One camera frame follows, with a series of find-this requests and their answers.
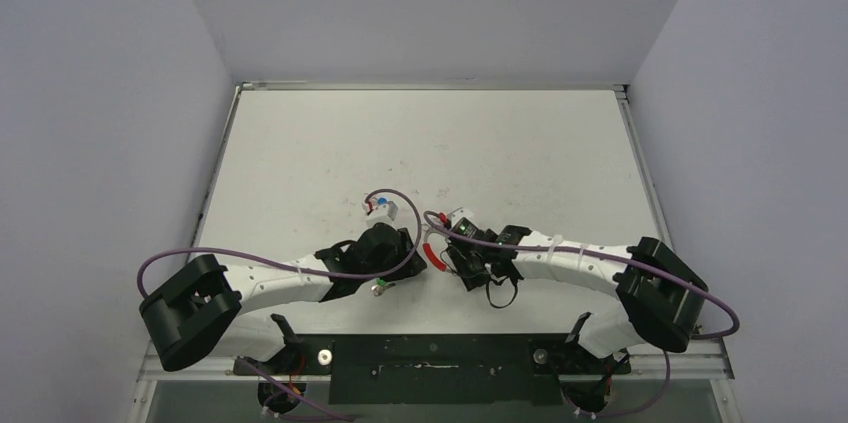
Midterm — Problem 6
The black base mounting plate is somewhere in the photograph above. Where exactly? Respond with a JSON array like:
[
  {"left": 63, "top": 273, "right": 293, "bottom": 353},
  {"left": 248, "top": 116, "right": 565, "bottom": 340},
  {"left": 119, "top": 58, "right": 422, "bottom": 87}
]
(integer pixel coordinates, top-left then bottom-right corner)
[{"left": 233, "top": 334, "right": 631, "bottom": 406}]

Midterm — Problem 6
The purple cable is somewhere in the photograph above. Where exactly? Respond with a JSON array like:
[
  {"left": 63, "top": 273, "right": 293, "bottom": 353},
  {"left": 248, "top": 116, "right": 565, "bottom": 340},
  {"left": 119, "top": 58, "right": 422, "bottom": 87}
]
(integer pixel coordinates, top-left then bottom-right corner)
[
  {"left": 137, "top": 188, "right": 424, "bottom": 305},
  {"left": 422, "top": 210, "right": 741, "bottom": 342}
]

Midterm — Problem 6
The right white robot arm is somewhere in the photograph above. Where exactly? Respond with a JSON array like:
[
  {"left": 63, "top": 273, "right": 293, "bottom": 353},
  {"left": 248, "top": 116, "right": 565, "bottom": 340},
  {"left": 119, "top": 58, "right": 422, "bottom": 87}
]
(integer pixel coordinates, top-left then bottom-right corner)
[{"left": 436, "top": 209, "right": 708, "bottom": 372}]

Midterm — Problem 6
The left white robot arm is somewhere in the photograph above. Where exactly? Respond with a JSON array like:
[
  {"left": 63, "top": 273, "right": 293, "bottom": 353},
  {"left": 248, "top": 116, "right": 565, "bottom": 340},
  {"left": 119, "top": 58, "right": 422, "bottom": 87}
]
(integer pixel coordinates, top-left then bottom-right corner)
[{"left": 139, "top": 223, "right": 427, "bottom": 374}]

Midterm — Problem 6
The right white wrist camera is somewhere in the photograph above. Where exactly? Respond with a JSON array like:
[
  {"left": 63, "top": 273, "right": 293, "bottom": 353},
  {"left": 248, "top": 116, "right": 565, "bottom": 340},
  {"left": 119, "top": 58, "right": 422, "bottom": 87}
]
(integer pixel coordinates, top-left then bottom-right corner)
[{"left": 446, "top": 208, "right": 474, "bottom": 227}]

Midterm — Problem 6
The metal keyring with red handle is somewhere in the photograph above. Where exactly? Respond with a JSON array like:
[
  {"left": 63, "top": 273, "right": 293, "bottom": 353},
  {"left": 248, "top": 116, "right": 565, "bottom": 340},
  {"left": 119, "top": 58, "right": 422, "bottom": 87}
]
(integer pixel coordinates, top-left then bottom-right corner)
[{"left": 421, "top": 225, "right": 456, "bottom": 275}]

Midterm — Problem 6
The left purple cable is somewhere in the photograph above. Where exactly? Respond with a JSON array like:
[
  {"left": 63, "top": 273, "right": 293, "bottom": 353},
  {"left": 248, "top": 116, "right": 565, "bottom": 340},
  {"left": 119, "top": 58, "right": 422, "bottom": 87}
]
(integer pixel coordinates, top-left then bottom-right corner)
[{"left": 137, "top": 188, "right": 424, "bottom": 305}]

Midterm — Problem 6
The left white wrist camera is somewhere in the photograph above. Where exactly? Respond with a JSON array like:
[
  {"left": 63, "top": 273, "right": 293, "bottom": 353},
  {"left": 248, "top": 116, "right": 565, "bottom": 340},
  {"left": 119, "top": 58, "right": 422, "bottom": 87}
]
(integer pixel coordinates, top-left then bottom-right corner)
[{"left": 365, "top": 198, "right": 398, "bottom": 224}]

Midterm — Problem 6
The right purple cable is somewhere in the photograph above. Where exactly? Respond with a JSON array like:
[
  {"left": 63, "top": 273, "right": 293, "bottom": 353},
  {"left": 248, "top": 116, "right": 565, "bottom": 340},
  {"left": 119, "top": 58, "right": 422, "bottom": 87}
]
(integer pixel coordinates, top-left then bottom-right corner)
[{"left": 422, "top": 210, "right": 741, "bottom": 342}]

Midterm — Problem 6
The green capped key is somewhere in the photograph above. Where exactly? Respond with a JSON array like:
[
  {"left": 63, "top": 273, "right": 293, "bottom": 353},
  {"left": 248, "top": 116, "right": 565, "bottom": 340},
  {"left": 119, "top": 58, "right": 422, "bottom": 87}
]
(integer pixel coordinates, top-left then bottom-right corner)
[{"left": 371, "top": 279, "right": 396, "bottom": 297}]

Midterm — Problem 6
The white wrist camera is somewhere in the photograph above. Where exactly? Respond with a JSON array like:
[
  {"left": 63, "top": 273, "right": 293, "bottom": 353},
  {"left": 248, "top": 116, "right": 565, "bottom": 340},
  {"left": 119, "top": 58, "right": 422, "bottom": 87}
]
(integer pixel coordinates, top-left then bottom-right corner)
[
  {"left": 365, "top": 198, "right": 398, "bottom": 224},
  {"left": 446, "top": 208, "right": 474, "bottom": 227}
]

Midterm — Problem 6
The aluminium table frame rail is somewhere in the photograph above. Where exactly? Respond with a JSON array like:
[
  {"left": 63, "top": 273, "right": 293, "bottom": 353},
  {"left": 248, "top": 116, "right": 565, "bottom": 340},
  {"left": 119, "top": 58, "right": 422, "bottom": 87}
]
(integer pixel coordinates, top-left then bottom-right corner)
[{"left": 151, "top": 83, "right": 727, "bottom": 422}]

